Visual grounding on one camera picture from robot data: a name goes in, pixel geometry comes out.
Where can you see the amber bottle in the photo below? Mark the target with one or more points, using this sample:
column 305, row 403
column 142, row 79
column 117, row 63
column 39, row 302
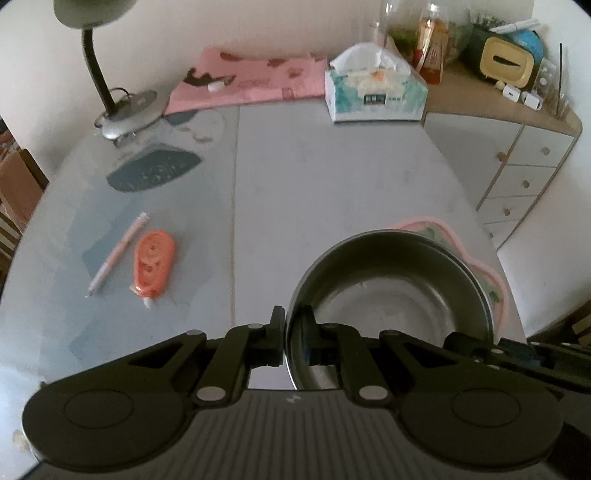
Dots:
column 431, row 44

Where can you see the wooden drawer cabinet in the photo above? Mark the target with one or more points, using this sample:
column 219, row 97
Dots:
column 517, row 152

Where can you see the grey desk lamp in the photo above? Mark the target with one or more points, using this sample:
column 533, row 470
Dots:
column 117, row 92

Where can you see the small white item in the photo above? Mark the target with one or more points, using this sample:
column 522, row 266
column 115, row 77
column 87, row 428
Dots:
column 215, row 86

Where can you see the white marker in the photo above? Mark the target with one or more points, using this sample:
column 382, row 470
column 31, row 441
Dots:
column 515, row 26

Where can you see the large steel bowl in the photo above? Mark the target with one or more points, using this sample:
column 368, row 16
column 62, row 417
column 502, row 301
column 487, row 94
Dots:
column 397, row 295

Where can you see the yellow tissue holder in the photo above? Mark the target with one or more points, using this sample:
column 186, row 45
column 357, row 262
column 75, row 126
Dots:
column 505, row 62

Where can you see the pink mat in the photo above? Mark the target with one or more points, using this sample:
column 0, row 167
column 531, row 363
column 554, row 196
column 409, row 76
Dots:
column 491, row 277

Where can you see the orange correction tape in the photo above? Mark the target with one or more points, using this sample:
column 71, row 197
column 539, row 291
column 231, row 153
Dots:
column 153, row 261

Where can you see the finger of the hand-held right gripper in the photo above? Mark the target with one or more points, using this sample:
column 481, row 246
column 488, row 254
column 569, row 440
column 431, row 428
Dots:
column 519, row 353
column 466, row 346

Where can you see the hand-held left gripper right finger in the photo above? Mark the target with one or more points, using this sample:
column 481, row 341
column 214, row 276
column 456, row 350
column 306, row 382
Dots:
column 308, row 332

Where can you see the clear glass bottle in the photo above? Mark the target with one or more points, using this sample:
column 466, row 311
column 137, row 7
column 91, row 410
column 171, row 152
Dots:
column 385, row 21

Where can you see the dark green container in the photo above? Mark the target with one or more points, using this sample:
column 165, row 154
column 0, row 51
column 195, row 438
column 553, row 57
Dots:
column 473, row 50

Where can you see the cardboard box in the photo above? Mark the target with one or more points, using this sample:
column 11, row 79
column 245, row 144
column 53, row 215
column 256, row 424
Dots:
column 21, row 184

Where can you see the pink printed cloth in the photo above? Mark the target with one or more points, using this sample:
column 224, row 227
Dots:
column 258, row 83

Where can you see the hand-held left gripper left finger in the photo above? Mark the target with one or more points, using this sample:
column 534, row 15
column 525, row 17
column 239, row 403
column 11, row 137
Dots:
column 277, row 325

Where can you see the white charger plug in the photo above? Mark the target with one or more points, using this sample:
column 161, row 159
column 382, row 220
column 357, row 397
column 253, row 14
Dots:
column 512, row 92
column 532, row 100

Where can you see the tissue box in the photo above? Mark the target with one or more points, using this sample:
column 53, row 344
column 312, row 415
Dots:
column 374, row 90

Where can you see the dark incense stick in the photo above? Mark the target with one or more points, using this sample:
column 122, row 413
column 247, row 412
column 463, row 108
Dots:
column 562, row 78

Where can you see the pink pen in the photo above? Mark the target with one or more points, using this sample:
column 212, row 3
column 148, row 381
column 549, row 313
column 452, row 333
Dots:
column 117, row 254

